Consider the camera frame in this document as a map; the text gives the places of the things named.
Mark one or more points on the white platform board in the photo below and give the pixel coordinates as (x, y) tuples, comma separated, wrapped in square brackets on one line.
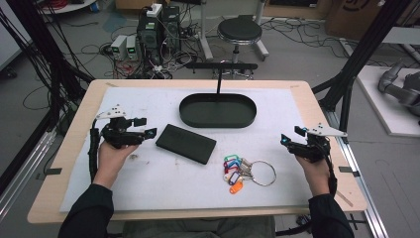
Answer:
[(373, 99)]

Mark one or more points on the black metal frame post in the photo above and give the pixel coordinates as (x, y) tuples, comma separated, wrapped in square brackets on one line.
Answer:
[(363, 53)]

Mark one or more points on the white power strip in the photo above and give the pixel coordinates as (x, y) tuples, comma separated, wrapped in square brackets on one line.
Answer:
[(154, 10)]

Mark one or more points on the black round stool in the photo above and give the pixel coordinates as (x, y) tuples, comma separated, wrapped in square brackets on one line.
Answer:
[(240, 30)]

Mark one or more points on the black oval tray with hanger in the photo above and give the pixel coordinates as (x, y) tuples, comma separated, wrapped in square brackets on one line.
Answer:
[(218, 114)]

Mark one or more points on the black computer tower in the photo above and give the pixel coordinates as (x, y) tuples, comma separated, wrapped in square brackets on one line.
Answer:
[(153, 33)]

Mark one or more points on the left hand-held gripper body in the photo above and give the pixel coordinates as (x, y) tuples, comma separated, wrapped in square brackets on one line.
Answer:
[(120, 134)]

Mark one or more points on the white table mat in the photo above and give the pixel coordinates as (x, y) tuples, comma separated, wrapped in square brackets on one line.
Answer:
[(165, 185)]

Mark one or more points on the black tape strip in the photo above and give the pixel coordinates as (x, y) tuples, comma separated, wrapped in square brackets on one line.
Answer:
[(348, 170), (52, 172)]

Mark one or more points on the black wallet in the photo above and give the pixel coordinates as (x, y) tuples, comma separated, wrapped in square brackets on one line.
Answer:
[(186, 143)]

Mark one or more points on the aluminium rail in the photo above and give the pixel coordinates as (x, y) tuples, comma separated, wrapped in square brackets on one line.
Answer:
[(23, 175), (363, 188)]

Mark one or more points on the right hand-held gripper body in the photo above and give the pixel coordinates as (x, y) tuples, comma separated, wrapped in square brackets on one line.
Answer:
[(313, 147)]

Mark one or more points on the cardboard box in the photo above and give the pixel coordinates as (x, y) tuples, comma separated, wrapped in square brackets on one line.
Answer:
[(353, 18)]

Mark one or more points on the person's right hand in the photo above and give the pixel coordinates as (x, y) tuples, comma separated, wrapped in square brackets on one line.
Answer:
[(315, 175)]

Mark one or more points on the grey power supply unit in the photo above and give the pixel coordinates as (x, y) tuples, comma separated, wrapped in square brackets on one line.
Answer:
[(132, 46), (118, 46)]

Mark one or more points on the person's left hand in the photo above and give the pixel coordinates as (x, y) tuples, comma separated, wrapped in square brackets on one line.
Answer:
[(112, 158)]

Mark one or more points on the wooden table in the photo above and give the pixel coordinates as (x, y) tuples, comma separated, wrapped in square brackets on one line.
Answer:
[(71, 139)]

